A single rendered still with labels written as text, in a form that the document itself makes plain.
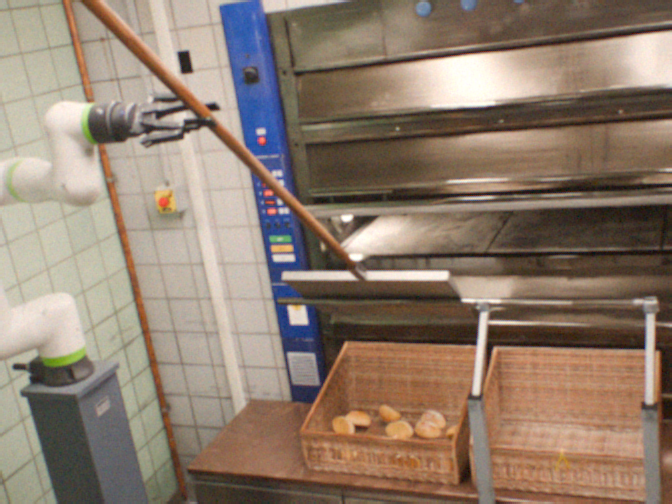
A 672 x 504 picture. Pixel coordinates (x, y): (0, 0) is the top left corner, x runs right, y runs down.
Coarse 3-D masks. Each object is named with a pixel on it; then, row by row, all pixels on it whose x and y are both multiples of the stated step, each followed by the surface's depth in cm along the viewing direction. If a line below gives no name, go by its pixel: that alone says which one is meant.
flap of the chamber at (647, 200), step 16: (368, 208) 296; (384, 208) 293; (400, 208) 291; (416, 208) 289; (432, 208) 286; (448, 208) 284; (464, 208) 282; (480, 208) 280; (496, 208) 278; (512, 208) 276; (528, 208) 274; (544, 208) 272
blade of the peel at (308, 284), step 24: (312, 288) 282; (336, 288) 279; (360, 288) 276; (384, 288) 272; (408, 288) 269; (432, 288) 266; (456, 288) 267; (336, 312) 306; (360, 312) 302; (384, 312) 298; (408, 312) 294; (432, 312) 290; (456, 312) 287
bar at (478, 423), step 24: (648, 312) 247; (480, 336) 263; (648, 336) 244; (480, 360) 260; (648, 360) 241; (480, 384) 257; (648, 384) 238; (480, 408) 253; (648, 408) 234; (480, 432) 256; (648, 432) 236; (480, 456) 259; (648, 456) 239; (480, 480) 262; (648, 480) 241
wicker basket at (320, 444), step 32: (352, 352) 331; (384, 352) 326; (416, 352) 320; (448, 352) 314; (352, 384) 332; (416, 384) 321; (448, 384) 315; (320, 416) 309; (416, 416) 322; (320, 448) 295; (352, 448) 289; (384, 448) 284; (416, 448) 279; (448, 448) 274; (416, 480) 283; (448, 480) 278
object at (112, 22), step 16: (80, 0) 146; (96, 0) 147; (96, 16) 150; (112, 16) 151; (112, 32) 154; (128, 32) 155; (128, 48) 158; (144, 48) 160; (144, 64) 163; (160, 64) 165; (160, 80) 168; (176, 80) 170; (176, 96) 173; (192, 96) 175; (192, 112) 178; (208, 112) 181; (208, 128) 184; (224, 128) 187; (240, 144) 193; (240, 160) 197; (256, 160) 201; (256, 176) 205; (272, 176) 208; (272, 192) 213; (288, 192) 216; (304, 208) 225; (336, 256) 251
